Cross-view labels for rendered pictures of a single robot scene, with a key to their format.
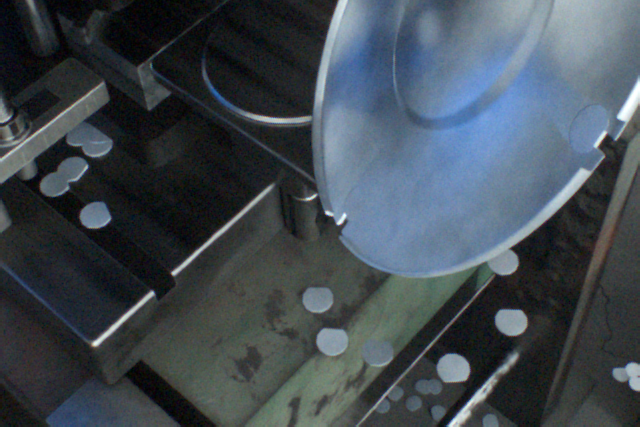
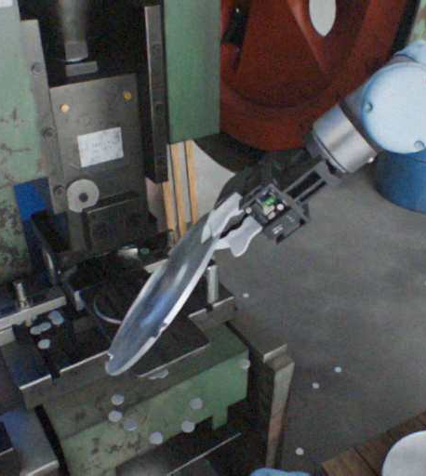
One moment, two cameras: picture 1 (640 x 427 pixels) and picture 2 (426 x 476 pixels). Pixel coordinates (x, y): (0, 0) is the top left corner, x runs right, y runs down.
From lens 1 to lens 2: 0.35 m
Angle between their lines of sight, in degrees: 21
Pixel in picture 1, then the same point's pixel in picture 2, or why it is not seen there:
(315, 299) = (116, 399)
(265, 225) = not seen: hidden behind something
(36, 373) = (6, 401)
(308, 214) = not seen: hidden behind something
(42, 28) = (53, 273)
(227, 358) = (73, 412)
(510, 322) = (187, 427)
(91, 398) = (18, 413)
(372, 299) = (139, 405)
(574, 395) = not seen: outside the picture
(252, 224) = (101, 363)
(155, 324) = (49, 390)
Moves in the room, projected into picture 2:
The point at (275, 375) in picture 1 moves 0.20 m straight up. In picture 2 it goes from (87, 423) to (68, 338)
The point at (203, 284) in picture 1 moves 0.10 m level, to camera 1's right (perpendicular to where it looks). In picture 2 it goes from (74, 381) to (127, 390)
